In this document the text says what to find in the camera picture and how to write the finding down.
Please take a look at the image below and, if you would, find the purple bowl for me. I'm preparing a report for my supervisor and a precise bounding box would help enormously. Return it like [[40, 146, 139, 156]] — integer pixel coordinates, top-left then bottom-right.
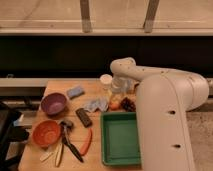
[[41, 93, 67, 116]]

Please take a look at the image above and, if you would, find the cream wooden knife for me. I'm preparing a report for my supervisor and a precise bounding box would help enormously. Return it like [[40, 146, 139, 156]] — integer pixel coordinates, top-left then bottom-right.
[[54, 142, 63, 167]]

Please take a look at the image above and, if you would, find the dark grape bunch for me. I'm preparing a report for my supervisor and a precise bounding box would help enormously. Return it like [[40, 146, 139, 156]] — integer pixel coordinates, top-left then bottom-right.
[[121, 97, 136, 112]]

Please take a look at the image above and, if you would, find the orange apple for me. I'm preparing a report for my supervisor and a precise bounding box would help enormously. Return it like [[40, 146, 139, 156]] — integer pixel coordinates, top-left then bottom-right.
[[109, 101, 120, 111]]

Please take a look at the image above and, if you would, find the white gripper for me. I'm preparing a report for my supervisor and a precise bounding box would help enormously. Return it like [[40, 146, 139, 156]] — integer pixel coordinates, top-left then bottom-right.
[[110, 76, 127, 102]]

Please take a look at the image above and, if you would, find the grey crumpled cloth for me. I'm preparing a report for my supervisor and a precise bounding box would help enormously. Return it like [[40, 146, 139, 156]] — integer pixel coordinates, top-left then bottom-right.
[[83, 97, 108, 112]]

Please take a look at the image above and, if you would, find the black handled utensil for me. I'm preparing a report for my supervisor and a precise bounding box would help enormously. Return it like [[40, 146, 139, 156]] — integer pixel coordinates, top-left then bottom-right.
[[59, 119, 85, 164]]

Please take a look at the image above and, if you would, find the green plastic tray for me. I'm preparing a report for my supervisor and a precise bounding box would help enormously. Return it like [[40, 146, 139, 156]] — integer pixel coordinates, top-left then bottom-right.
[[100, 112, 141, 166]]

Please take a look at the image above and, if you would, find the black chair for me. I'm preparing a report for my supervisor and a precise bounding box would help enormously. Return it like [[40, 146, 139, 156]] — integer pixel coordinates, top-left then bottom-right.
[[0, 101, 29, 171]]

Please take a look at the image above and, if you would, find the black rectangular block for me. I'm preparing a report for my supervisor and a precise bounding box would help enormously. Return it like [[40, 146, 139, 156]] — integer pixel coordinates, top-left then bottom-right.
[[76, 108, 92, 127]]

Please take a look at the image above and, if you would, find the blue sponge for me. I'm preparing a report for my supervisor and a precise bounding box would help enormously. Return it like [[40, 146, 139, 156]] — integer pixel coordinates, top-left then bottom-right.
[[67, 86, 84, 99]]

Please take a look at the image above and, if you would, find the small cream utensil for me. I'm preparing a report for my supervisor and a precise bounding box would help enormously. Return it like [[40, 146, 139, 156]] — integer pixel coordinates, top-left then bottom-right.
[[39, 152, 53, 162]]

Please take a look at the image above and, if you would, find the blue plastic cup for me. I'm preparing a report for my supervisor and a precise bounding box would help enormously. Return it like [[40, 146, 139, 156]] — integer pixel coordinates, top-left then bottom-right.
[[126, 80, 133, 93]]

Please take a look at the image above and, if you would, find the red bowl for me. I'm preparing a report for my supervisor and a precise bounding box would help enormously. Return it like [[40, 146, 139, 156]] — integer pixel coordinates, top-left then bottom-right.
[[32, 120, 61, 148]]

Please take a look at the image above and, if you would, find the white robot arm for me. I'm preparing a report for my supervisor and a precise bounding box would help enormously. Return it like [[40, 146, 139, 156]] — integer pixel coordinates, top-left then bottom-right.
[[110, 57, 209, 171]]

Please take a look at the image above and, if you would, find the white paper cup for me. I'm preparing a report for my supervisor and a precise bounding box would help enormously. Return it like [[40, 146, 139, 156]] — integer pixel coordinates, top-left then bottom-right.
[[100, 74, 112, 90]]

